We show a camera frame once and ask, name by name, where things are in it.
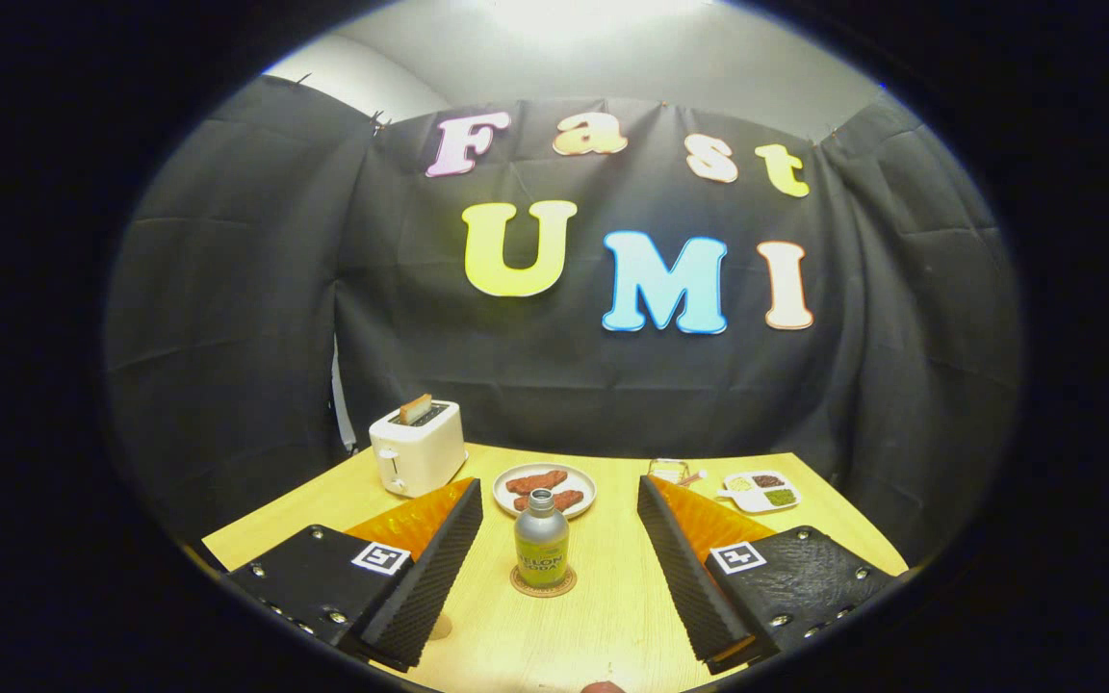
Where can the light wooden table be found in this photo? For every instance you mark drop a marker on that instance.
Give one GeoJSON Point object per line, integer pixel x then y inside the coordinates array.
{"type": "Point", "coordinates": [612, 597]}

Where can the silver bottle with green label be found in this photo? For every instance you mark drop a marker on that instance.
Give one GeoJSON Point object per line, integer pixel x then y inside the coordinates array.
{"type": "Point", "coordinates": [542, 544]}

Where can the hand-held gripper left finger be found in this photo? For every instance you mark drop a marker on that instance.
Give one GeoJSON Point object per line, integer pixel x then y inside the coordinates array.
{"type": "Point", "coordinates": [429, 587]}

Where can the round white plate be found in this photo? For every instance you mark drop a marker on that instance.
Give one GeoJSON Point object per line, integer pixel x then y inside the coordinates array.
{"type": "Point", "coordinates": [581, 481]}

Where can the white divided condiment dish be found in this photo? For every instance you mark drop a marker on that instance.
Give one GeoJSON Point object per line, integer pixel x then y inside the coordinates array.
{"type": "Point", "coordinates": [757, 493]}

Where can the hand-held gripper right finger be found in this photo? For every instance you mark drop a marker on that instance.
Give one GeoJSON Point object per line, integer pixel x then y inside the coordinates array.
{"type": "Point", "coordinates": [684, 577]}

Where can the round brown cork coaster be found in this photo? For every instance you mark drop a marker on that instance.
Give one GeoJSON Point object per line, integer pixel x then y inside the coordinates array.
{"type": "Point", "coordinates": [543, 591]}

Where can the toast slice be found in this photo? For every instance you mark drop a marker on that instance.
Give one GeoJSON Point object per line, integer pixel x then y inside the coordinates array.
{"type": "Point", "coordinates": [415, 409]}

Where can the brown meat piece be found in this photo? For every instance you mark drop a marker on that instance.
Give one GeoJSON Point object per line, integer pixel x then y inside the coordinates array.
{"type": "Point", "coordinates": [569, 500]}
{"type": "Point", "coordinates": [535, 481]}

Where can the white toaster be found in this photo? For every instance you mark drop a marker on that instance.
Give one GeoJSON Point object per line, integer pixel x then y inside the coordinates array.
{"type": "Point", "coordinates": [420, 457]}

